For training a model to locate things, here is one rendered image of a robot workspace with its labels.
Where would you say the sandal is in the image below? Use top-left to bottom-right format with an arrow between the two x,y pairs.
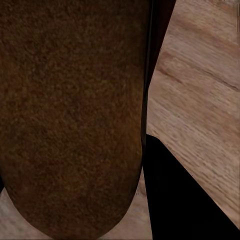
0,0 -> 176,240

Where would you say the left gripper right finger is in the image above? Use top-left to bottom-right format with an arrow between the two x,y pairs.
142,134 -> 240,240

